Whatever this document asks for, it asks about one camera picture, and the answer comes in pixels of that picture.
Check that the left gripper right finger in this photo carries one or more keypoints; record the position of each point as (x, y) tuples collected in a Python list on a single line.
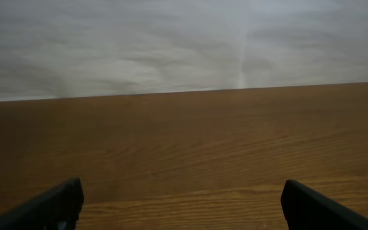
[(311, 211)]

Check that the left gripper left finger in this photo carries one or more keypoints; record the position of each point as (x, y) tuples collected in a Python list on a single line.
[(50, 207)]

